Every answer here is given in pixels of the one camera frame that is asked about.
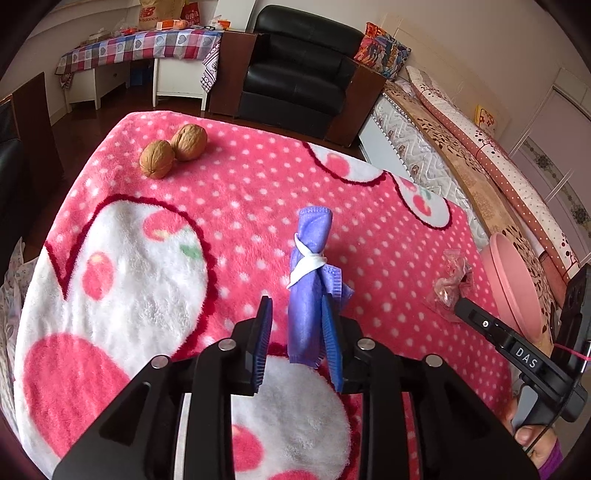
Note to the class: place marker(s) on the black leather armchair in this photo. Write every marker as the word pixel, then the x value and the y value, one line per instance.
pixel 295 78

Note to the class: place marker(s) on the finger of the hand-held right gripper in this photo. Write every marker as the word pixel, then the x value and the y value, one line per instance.
pixel 498 334

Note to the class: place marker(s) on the checkered tablecloth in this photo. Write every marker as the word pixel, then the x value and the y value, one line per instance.
pixel 138 46

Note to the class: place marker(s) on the person's right hand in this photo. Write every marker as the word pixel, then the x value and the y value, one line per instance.
pixel 531 443

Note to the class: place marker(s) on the brown walnut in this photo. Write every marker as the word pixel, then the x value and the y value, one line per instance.
pixel 189 142
pixel 157 159

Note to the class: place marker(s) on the red paper bag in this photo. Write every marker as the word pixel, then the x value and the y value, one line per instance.
pixel 190 14

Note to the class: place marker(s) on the white printed cloth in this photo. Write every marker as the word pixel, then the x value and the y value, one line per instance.
pixel 14 323

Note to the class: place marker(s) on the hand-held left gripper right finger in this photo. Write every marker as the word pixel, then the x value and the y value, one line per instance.
pixel 330 341

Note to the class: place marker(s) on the brown paper bag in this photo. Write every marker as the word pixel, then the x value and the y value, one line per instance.
pixel 161 10

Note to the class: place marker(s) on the pink plastic bin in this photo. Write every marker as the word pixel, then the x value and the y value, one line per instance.
pixel 508 277

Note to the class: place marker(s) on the purple cloth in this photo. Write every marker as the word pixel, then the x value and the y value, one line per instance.
pixel 304 314

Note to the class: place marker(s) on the orange packet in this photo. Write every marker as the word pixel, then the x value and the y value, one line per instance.
pixel 171 24

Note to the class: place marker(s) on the white bed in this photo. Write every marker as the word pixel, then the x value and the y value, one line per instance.
pixel 415 143

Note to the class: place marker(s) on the brown leaf pattern blanket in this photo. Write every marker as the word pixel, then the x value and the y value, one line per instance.
pixel 461 170

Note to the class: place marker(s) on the white floral quilt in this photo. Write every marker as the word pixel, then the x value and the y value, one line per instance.
pixel 498 170

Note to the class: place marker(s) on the pink polka dot blanket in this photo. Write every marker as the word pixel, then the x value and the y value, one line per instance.
pixel 231 207

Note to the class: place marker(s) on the white sliding door wardrobe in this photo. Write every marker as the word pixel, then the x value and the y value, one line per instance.
pixel 554 152

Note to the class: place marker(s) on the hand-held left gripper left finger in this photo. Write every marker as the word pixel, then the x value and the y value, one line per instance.
pixel 263 332

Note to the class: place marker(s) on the clear plastic wrapper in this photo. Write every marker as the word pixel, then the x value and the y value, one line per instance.
pixel 450 286

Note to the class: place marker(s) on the yellow floral pillow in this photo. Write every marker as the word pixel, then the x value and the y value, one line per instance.
pixel 485 121

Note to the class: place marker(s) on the colourful printed pillow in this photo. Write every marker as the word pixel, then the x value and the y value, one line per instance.
pixel 381 48

